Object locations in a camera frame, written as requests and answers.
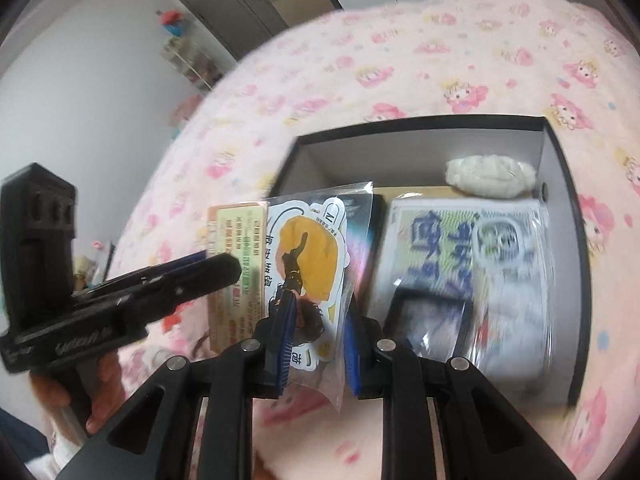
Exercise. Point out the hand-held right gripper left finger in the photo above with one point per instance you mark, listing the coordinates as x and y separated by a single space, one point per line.
283 345

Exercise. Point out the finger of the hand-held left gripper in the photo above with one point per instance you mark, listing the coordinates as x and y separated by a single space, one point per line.
200 275
165 266

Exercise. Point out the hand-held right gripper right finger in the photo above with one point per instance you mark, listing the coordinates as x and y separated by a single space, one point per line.
353 360

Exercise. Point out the yellow figure sticker packet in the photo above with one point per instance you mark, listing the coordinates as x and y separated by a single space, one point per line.
310 240

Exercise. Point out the dark grey cardboard box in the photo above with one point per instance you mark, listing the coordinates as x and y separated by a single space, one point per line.
565 260

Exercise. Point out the person's left hand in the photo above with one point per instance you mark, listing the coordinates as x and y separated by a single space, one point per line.
107 385

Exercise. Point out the dark holographic card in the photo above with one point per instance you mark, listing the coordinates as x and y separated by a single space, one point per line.
367 240

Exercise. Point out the blue print clear packet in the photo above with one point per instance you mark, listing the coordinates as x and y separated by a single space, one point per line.
435 240

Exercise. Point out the pink bag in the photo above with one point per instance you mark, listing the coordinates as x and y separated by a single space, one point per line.
187 109

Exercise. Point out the white shelf rack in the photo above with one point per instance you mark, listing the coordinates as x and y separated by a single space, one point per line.
195 60

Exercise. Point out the pink printed blanket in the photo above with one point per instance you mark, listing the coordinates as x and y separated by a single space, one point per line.
400 60

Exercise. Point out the black rectangular frame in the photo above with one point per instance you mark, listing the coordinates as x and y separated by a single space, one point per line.
430 293

